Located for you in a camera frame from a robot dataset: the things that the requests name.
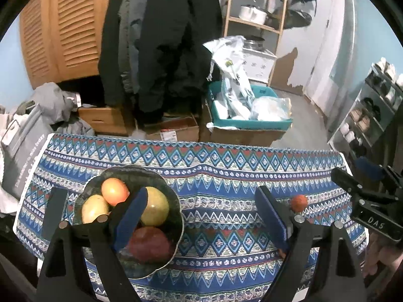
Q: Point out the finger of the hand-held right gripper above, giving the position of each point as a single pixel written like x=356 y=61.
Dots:
x=368 y=166
x=346 y=180

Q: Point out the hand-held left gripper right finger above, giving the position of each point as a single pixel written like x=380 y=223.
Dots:
x=270 y=214

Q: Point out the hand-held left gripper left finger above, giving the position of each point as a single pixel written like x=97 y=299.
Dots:
x=132 y=217

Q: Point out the yellow-green apple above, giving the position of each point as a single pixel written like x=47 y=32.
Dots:
x=156 y=207

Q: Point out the small tangerine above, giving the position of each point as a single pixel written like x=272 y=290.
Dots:
x=299 y=203

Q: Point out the orange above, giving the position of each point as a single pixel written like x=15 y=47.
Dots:
x=114 y=192

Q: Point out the red apple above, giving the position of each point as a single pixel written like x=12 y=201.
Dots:
x=149 y=243

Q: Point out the yellow pear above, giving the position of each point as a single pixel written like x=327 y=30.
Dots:
x=94 y=209

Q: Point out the dark glass plate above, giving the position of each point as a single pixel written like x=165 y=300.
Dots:
x=141 y=269

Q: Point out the person's right hand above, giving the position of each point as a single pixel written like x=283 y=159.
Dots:
x=376 y=254

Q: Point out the white shoe rack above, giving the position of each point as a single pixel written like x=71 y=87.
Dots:
x=337 y=135

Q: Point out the group of shoes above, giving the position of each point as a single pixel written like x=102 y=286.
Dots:
x=362 y=118

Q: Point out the blue patterned tablecloth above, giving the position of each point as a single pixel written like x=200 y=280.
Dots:
x=220 y=170

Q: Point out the large cardboard box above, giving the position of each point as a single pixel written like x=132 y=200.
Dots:
x=245 y=137

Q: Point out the teal bin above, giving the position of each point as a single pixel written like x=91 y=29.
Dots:
x=252 y=124

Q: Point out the cardboard box with label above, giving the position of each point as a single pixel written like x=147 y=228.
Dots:
x=173 y=130

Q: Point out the wooden drawer box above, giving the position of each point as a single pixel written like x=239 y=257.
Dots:
x=100 y=119

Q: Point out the clear plastic bag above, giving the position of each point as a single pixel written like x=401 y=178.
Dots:
x=270 y=108

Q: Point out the grey printed bag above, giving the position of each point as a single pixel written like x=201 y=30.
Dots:
x=22 y=151

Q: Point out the white printed plastic bag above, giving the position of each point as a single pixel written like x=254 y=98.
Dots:
x=233 y=75

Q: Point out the grey clothing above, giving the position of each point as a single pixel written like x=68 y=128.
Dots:
x=50 y=97

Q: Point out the white printed box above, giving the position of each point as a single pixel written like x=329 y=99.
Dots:
x=258 y=64

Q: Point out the black bag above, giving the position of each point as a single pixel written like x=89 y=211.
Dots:
x=296 y=19

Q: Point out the black coat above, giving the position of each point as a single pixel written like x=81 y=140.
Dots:
x=176 y=44

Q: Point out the metal pot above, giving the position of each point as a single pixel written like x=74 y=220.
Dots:
x=252 y=14

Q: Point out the grey-green jacket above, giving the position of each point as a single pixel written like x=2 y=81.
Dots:
x=130 y=22

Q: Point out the wooden louvre cabinet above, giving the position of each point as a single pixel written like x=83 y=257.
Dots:
x=72 y=22

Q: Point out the wooden shelf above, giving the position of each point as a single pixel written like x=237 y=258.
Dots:
x=231 y=6

